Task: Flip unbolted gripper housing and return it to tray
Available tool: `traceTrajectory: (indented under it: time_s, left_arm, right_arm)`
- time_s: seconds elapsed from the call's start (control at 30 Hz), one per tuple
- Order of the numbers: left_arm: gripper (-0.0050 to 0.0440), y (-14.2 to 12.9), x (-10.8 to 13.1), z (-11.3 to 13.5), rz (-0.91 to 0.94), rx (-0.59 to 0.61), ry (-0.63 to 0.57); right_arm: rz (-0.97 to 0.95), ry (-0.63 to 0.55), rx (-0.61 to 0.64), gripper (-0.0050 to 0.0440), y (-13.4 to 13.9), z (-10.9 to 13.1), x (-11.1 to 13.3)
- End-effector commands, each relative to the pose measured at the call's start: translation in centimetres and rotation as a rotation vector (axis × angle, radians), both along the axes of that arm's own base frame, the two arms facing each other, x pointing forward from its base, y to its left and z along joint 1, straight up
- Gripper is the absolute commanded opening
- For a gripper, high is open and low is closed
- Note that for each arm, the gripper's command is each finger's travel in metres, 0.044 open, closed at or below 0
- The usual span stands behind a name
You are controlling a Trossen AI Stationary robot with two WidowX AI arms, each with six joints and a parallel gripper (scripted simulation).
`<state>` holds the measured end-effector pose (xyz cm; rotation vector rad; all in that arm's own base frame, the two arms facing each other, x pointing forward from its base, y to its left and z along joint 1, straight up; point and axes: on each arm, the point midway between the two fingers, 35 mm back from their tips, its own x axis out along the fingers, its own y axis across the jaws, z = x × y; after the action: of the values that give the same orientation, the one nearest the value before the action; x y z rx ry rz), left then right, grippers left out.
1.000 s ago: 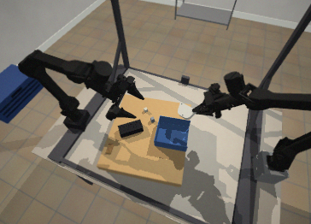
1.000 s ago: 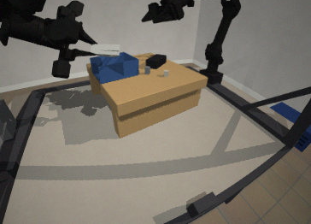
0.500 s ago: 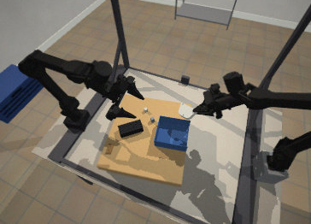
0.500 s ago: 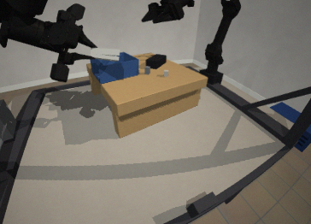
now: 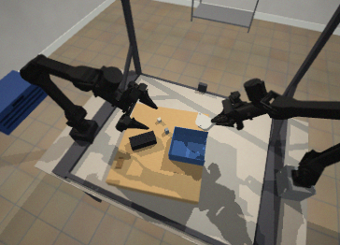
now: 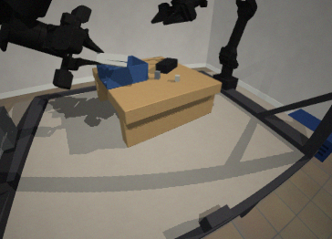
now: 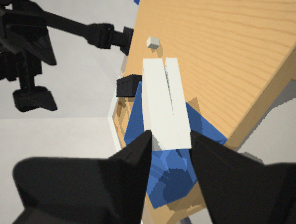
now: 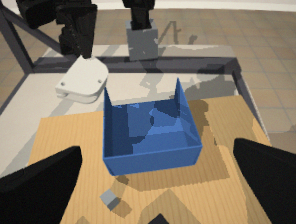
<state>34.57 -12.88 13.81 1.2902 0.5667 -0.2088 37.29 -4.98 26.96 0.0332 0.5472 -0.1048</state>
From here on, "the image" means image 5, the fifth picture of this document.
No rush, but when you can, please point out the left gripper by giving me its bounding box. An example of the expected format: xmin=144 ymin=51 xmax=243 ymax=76
xmin=211 ymin=99 xmax=255 ymax=130

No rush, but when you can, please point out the blue open tray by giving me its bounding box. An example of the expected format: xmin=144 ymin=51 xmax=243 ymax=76
xmin=168 ymin=127 xmax=206 ymax=166

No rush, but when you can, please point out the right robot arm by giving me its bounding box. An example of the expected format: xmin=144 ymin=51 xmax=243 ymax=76
xmin=20 ymin=54 xmax=141 ymax=134

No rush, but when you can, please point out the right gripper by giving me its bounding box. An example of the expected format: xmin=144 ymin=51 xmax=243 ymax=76
xmin=109 ymin=83 xmax=158 ymax=132

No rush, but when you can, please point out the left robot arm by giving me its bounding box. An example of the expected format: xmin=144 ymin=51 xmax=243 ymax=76
xmin=228 ymin=79 xmax=340 ymax=188

